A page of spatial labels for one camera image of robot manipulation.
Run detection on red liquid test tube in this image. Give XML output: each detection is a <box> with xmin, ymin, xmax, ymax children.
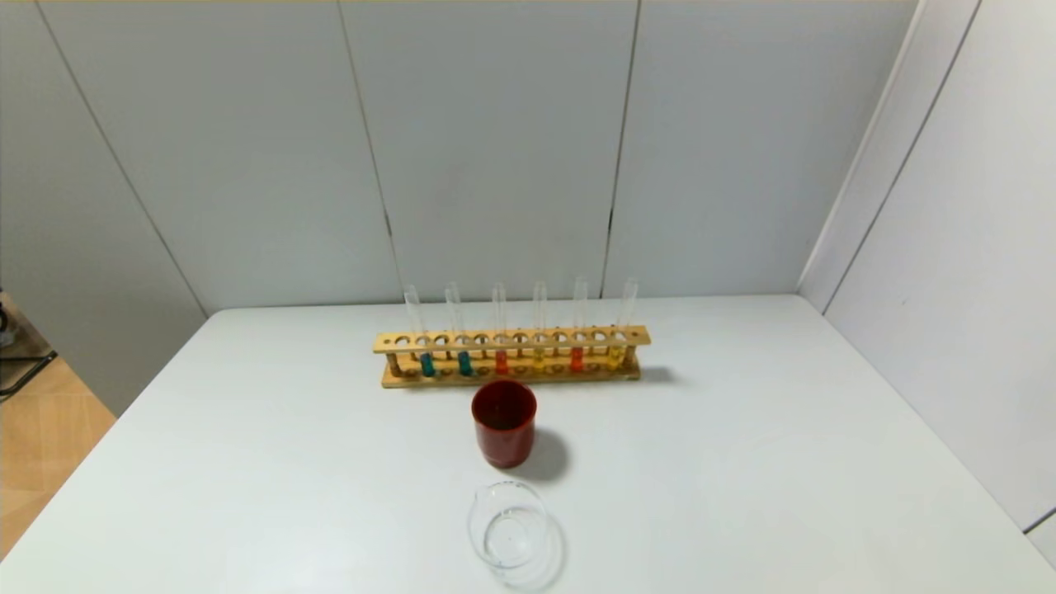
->
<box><xmin>570</xmin><ymin>276</ymin><xmax>590</xmax><ymax>373</ymax></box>
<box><xmin>492</xmin><ymin>281</ymin><xmax>510</xmax><ymax>376</ymax></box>

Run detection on red plastic cup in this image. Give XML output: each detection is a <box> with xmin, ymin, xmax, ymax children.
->
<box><xmin>471</xmin><ymin>379</ymin><xmax>538</xmax><ymax>469</ymax></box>

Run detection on wooden test tube rack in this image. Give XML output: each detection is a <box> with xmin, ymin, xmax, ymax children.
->
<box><xmin>373</xmin><ymin>325</ymin><xmax>652</xmax><ymax>389</ymax></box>

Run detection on clear glass beaker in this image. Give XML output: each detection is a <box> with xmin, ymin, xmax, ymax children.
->
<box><xmin>467</xmin><ymin>481</ymin><xmax>552</xmax><ymax>573</ymax></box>

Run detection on black metal stand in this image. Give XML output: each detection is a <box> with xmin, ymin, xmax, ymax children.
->
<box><xmin>0</xmin><ymin>301</ymin><xmax>57</xmax><ymax>398</ymax></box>

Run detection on yellow liquid test tube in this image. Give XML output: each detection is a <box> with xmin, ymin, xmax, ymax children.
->
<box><xmin>531</xmin><ymin>280</ymin><xmax>549</xmax><ymax>374</ymax></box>
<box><xmin>607</xmin><ymin>278</ymin><xmax>639</xmax><ymax>370</ymax></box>

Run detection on teal liquid test tube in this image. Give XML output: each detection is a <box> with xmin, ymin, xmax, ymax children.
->
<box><xmin>445</xmin><ymin>282</ymin><xmax>474</xmax><ymax>378</ymax></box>
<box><xmin>403</xmin><ymin>285</ymin><xmax>436</xmax><ymax>380</ymax></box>

